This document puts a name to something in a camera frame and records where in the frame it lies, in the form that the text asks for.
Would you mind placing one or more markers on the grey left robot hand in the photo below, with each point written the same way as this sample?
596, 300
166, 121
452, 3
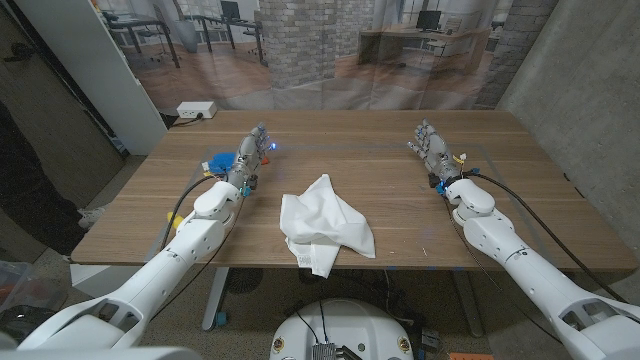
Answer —
247, 160

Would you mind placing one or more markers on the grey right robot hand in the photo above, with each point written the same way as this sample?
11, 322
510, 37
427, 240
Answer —
437, 152

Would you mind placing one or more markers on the white cloth towel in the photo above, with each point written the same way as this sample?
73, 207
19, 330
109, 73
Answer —
320, 220

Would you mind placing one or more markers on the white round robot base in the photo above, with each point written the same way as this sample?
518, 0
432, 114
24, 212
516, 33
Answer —
345, 330

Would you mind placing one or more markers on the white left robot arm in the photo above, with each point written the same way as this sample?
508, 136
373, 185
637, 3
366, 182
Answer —
165, 265

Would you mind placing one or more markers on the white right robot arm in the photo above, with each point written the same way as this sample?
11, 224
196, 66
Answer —
525, 280

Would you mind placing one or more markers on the blue toy cube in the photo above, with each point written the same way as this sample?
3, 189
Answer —
221, 162

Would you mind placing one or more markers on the white power strip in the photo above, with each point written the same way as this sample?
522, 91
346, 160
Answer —
196, 109

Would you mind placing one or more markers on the black round floor fan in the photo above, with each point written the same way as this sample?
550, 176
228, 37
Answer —
243, 280

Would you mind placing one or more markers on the printed office backdrop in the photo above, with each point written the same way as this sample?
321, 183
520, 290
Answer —
300, 50

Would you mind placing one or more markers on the grey table leg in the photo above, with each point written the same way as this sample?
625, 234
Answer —
470, 310
215, 300

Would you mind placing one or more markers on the white leaning panel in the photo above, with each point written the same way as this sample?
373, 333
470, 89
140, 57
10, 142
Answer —
100, 75

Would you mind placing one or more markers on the orange flat object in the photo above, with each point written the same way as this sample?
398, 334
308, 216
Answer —
470, 356

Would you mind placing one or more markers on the person in dark clothes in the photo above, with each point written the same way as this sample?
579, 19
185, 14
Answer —
30, 200

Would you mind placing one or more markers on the clear plastic storage bin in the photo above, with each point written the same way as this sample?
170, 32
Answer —
25, 285

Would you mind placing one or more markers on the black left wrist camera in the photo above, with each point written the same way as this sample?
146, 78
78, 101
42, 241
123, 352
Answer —
252, 183

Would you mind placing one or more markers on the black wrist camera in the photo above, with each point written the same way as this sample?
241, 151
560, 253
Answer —
252, 183
436, 182

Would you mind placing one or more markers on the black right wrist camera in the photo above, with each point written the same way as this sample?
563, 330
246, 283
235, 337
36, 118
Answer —
436, 182

